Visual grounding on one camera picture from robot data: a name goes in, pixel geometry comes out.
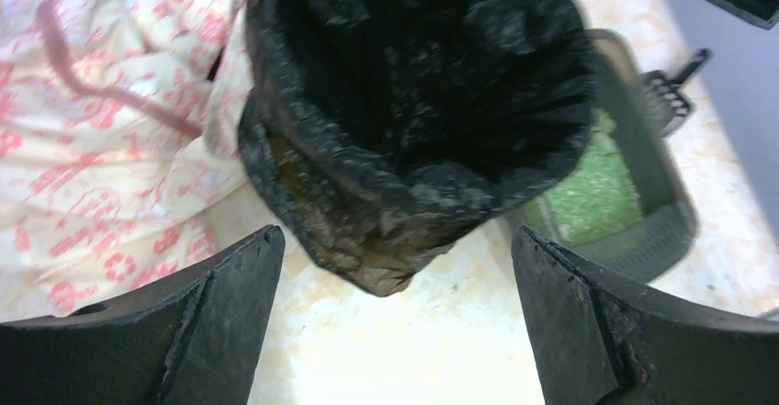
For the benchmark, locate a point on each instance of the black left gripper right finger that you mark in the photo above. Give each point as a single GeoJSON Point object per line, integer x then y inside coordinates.
{"type": "Point", "coordinates": [602, 338]}

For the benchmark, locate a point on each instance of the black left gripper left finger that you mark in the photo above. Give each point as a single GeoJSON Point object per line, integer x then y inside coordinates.
{"type": "Point", "coordinates": [193, 337]}

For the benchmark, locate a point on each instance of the black litter scoop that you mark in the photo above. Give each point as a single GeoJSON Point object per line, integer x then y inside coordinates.
{"type": "Point", "coordinates": [667, 105]}

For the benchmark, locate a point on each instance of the black bag lined bin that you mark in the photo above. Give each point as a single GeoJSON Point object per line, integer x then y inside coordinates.
{"type": "Point", "coordinates": [381, 132]}

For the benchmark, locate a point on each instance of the dark grey litter box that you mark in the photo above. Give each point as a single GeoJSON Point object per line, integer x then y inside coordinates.
{"type": "Point", "coordinates": [666, 234]}

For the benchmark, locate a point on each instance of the green cat litter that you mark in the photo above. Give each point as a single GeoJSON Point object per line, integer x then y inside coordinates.
{"type": "Point", "coordinates": [599, 198]}

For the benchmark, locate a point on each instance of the pink patterned cloth bag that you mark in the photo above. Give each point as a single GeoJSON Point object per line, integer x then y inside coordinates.
{"type": "Point", "coordinates": [118, 144]}

